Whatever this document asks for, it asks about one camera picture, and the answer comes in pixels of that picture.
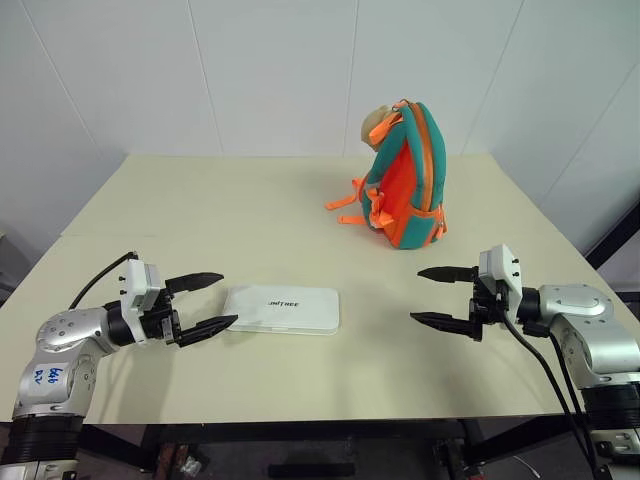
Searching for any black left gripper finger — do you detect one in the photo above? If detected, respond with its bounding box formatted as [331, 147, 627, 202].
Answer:
[176, 314, 239, 350]
[164, 271, 225, 295]

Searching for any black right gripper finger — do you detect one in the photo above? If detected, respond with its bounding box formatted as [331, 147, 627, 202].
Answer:
[409, 310, 484, 343]
[416, 265, 479, 287]

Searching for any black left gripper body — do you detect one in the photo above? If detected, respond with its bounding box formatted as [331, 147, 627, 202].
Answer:
[139, 287, 182, 349]

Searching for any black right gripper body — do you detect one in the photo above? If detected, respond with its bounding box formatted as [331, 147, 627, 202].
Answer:
[468, 267, 512, 332]

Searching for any white rectangular case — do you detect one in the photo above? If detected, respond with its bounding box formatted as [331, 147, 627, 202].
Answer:
[222, 284, 342, 336]

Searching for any teal and orange backpack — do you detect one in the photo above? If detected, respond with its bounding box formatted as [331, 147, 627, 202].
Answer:
[324, 99, 448, 250]

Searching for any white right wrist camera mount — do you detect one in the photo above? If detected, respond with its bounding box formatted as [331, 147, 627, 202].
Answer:
[478, 243, 523, 322]

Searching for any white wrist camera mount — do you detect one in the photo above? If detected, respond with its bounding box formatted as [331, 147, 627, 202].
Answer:
[478, 243, 523, 322]
[120, 257, 164, 347]

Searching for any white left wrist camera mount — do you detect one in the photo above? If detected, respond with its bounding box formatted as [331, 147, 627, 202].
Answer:
[120, 257, 164, 347]

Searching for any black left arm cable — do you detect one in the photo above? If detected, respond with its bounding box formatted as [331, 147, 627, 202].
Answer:
[68, 251, 139, 310]

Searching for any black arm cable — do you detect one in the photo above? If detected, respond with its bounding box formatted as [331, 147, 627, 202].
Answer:
[497, 293, 599, 480]
[68, 251, 139, 310]

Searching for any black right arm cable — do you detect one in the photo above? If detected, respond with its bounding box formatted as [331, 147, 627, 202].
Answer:
[497, 293, 599, 480]

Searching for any black metal table frame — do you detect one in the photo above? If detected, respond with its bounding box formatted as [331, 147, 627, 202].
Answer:
[78, 418, 506, 480]

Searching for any black frame post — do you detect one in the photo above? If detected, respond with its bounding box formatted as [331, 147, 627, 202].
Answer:
[585, 193, 640, 274]

